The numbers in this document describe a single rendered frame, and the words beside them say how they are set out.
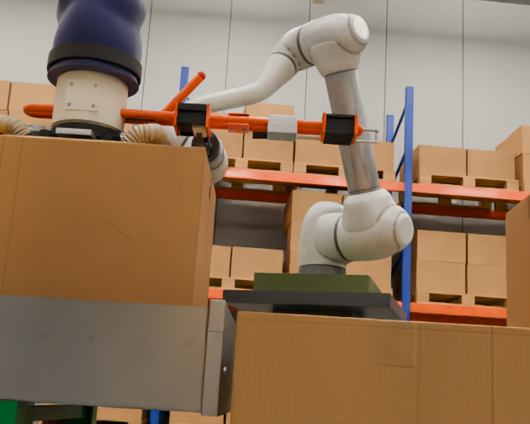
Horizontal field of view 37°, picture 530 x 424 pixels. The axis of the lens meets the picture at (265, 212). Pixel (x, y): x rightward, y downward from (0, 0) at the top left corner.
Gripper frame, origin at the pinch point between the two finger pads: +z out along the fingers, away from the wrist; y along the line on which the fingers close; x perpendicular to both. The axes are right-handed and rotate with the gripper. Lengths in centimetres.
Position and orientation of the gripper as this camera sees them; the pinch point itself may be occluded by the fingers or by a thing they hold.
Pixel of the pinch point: (200, 121)
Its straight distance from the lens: 194.2
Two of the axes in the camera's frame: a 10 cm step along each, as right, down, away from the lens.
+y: -0.6, 9.7, -2.4
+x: -10.0, -0.6, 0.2
